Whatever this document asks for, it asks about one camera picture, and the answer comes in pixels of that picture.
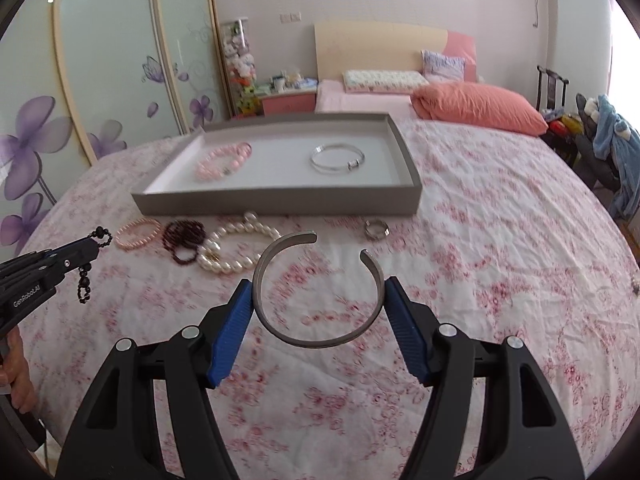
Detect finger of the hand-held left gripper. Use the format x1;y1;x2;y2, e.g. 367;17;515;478
0;237;102;275
30;245;102;287

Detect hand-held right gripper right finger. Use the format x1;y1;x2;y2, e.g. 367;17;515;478
382;276;586;480

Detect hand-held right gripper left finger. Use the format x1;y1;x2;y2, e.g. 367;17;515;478
55;278;256;480

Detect black bead bracelet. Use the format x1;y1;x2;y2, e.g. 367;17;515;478
75;226;113;306

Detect small pink pearl bracelet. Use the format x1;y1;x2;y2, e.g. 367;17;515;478
116;218;162;251

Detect white pearl necklace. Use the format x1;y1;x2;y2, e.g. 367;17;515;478
196;211;282;275

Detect silver cuff bangle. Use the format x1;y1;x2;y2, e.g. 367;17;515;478
252;230;386;348

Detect dark red garnet bracelet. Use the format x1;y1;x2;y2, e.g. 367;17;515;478
162;220;207;264

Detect grey jewelry tray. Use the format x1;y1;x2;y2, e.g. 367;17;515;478
131;112;423;217

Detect person's left hand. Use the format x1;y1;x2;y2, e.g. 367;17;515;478
0;327;39;413

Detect pink floral bed sheet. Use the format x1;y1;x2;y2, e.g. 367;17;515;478
10;110;640;480

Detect floral sliding door wardrobe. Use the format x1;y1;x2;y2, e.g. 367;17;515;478
0;0;236;261

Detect thin silver bangle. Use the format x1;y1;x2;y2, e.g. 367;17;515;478
309;144;366;173

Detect pink and beige nightstand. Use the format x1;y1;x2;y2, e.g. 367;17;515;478
261;91;317;117

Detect plain pink bed sheet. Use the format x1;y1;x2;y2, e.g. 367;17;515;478
315;79;416;116

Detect coral folded quilt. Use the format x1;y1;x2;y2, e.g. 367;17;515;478
410;81;549;137

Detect white patterned pillow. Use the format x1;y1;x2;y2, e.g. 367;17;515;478
343;69;430;95

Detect clear tube of plush toys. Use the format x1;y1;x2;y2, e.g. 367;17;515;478
220;19;258;117

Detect grey padded chair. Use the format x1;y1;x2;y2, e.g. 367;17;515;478
570;92;626;191

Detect assorted small nightstand items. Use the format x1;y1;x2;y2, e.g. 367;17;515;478
270;71;318;95

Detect red and yellow toy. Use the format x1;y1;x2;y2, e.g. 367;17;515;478
545;110;583;136

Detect purple patterned pillow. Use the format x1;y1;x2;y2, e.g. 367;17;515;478
421;50;466;82

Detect dark wooden chair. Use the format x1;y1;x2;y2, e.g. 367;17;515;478
536;65;571;121

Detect beige and pink headboard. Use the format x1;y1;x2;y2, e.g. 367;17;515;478
314;21;478;83

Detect blue plush robe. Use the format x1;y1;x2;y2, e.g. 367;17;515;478
592;95;640;218

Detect large pink bead bracelet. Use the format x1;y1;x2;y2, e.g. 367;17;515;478
196;142;252;182

